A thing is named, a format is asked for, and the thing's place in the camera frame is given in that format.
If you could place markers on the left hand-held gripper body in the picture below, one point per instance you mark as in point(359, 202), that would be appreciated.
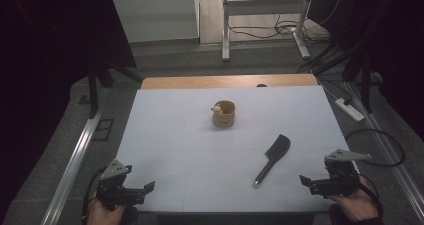
point(115, 188)

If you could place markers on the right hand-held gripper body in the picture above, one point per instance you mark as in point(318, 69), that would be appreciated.
point(340, 180)

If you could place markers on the brown cup with bear figure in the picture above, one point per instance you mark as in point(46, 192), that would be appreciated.
point(224, 118)

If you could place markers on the person's left hand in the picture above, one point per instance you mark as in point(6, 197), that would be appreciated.
point(103, 216)

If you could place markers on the person's right hand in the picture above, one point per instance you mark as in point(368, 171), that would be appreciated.
point(360, 206)

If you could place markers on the white table mat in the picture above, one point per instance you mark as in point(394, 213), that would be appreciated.
point(186, 158)

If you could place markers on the dark floor socket cover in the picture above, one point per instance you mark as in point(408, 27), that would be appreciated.
point(104, 129)

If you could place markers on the white power strip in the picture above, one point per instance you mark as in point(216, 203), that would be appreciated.
point(350, 111)

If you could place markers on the black plug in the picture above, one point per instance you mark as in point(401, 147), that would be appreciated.
point(348, 101)

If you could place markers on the black metal stand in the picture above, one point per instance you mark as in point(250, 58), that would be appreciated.
point(366, 85)

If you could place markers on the black tripod stand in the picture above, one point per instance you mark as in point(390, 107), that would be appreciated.
point(93, 91)

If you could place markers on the small black knob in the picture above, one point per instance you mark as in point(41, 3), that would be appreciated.
point(261, 85)

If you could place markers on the wooden table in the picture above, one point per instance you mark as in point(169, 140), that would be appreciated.
point(200, 82)

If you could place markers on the dark curtain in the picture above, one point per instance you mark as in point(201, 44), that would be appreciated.
point(396, 51)
point(43, 68)

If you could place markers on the white metal stand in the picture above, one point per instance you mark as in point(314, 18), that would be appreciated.
point(263, 6)

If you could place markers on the aluminium rail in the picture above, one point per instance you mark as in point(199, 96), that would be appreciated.
point(76, 161)
point(390, 151)

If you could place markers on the white wall panel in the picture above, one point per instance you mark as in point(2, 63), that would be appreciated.
point(156, 16)

